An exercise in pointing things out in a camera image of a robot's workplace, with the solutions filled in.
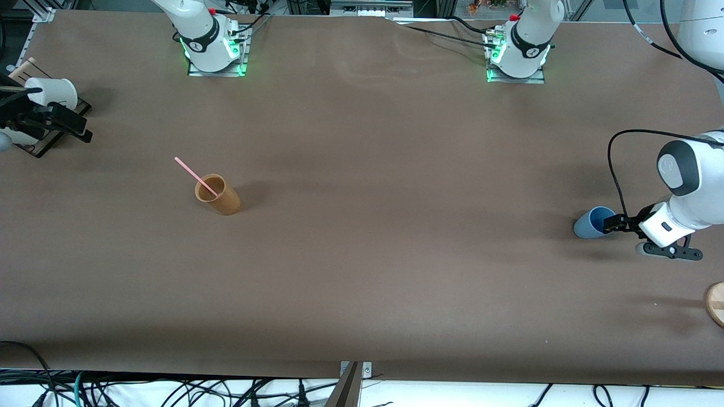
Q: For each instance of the light wooden stick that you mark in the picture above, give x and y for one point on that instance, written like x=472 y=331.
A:
x=22 y=70

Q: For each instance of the grey metal equipment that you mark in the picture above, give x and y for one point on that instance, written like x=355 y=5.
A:
x=367 y=8

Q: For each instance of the silver mounting bracket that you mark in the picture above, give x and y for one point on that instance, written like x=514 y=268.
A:
x=367 y=370

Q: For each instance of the blue cup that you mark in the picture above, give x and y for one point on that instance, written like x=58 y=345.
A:
x=585 y=226

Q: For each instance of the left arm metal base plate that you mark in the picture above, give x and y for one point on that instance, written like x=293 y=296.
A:
x=537 y=79

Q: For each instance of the round wooden board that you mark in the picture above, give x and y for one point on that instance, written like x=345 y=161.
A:
x=716 y=305

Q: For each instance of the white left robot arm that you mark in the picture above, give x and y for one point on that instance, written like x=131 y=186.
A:
x=701 y=169

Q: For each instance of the brown wooden cup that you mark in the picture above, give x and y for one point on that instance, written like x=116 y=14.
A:
x=226 y=202

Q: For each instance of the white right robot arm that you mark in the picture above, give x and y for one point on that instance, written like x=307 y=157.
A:
x=198 y=34

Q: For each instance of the aluminium frame profile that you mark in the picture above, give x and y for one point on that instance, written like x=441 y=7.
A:
x=45 y=12

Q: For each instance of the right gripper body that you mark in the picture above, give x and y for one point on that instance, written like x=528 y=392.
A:
x=24 y=119

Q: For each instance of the pink chopstick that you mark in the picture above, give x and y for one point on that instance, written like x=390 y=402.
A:
x=192 y=173

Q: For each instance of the dark camera mount bar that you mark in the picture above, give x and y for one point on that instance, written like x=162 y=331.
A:
x=345 y=393

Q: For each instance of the black cup rack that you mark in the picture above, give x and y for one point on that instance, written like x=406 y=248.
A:
x=41 y=150

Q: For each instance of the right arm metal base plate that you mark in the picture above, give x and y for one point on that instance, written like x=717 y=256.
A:
x=243 y=53

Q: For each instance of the white cup with face print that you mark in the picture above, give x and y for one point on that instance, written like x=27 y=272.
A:
x=56 y=90

